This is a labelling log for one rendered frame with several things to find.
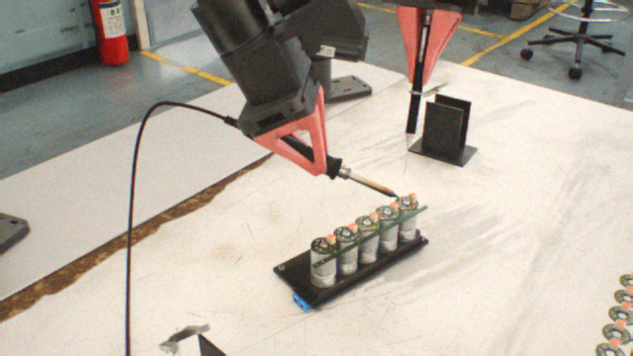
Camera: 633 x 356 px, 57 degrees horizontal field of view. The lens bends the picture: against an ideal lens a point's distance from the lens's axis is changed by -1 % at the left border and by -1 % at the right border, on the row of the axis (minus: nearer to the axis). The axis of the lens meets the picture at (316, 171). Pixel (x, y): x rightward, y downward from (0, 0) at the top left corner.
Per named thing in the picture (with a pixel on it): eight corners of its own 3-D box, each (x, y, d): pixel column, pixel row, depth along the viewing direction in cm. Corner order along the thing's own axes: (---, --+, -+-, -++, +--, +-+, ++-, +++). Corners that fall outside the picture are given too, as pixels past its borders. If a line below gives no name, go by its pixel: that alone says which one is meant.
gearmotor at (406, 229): (387, 239, 65) (390, 201, 62) (403, 230, 66) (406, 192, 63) (403, 250, 63) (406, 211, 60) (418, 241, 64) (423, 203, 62)
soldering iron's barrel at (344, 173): (389, 196, 63) (335, 171, 62) (397, 185, 63) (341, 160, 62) (389, 204, 62) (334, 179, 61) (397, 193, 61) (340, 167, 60)
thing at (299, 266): (316, 314, 57) (316, 307, 56) (272, 276, 61) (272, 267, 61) (428, 248, 65) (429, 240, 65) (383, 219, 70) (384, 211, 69)
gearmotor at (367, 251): (348, 260, 62) (349, 221, 59) (365, 251, 63) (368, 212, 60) (364, 273, 60) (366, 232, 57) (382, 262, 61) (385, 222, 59)
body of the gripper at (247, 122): (317, 70, 61) (283, 7, 58) (306, 114, 53) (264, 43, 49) (264, 95, 63) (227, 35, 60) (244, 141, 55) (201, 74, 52)
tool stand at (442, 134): (438, 162, 88) (405, 97, 87) (497, 143, 82) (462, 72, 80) (422, 180, 84) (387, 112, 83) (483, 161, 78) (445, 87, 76)
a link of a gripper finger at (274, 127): (353, 138, 64) (312, 64, 60) (349, 174, 58) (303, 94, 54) (298, 161, 66) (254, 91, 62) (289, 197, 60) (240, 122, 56)
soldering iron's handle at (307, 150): (333, 172, 63) (224, 122, 61) (344, 154, 62) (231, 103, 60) (331, 185, 61) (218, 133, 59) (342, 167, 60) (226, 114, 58)
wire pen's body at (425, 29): (419, 133, 62) (436, 26, 59) (415, 135, 60) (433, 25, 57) (405, 131, 62) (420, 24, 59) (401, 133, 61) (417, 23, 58)
